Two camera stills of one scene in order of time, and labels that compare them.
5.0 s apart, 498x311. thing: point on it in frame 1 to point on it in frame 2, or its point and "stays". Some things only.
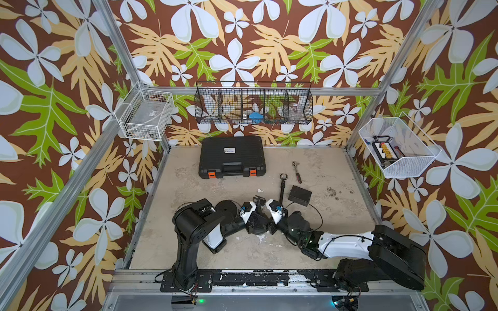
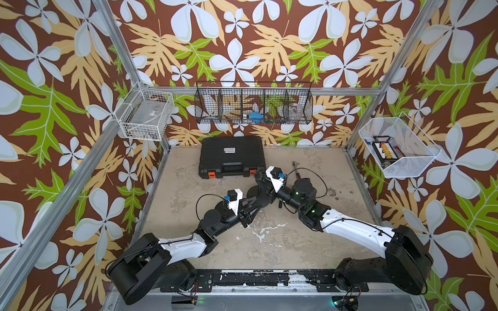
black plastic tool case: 231,155 stays
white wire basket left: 144,114 stays
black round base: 259,223 to 252,192
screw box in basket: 383,149 stays
